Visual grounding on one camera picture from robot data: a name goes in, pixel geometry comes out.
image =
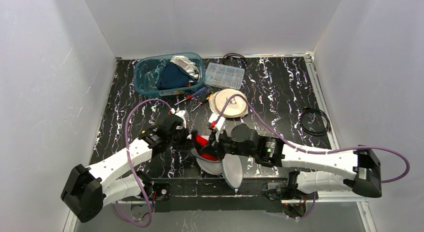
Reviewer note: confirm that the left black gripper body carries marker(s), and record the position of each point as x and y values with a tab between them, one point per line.
185	137

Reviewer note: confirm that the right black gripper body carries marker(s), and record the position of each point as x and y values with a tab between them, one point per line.
218	143

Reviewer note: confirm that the red bra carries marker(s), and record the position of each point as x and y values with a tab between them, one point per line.
204	149

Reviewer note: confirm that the dark blue lace bra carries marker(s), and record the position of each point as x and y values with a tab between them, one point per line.
173	76

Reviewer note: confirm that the teal plastic bin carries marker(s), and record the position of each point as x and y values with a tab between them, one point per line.
147	70

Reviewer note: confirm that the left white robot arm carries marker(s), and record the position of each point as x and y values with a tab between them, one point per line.
88	189

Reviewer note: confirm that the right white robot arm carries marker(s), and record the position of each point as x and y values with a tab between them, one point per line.
358	169

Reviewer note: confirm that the red blue screwdriver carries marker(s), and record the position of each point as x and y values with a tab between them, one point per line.
194	95

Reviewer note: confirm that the yellow black screwdriver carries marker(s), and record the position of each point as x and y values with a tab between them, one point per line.
204	101

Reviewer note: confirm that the clear plastic screw box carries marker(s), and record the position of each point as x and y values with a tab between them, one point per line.
224	76

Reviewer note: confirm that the white cloth in bin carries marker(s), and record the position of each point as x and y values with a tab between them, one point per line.
187	65

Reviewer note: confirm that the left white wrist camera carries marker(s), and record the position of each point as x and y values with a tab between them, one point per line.
183	114

